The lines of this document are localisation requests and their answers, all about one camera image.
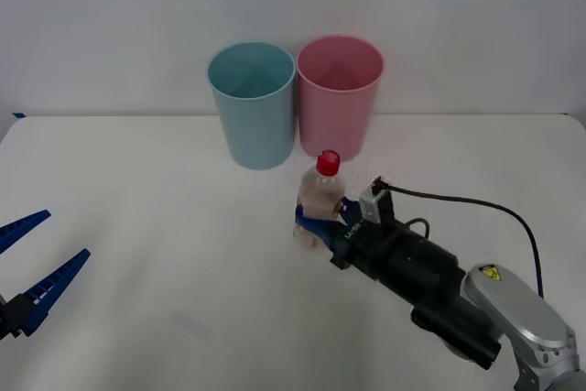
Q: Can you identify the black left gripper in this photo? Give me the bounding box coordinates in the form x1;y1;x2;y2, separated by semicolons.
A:
0;209;92;342

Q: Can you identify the pale blue plastic bin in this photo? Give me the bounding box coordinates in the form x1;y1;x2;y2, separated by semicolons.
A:
206;40;297;171

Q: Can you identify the pink plastic bin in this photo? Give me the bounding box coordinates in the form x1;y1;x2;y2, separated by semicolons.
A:
296;34;385;162

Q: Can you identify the clear bottle with red cap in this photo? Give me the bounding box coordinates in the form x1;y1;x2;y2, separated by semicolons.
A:
292;149;347;253

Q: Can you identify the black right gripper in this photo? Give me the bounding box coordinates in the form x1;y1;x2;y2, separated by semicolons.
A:
294;195;414;281

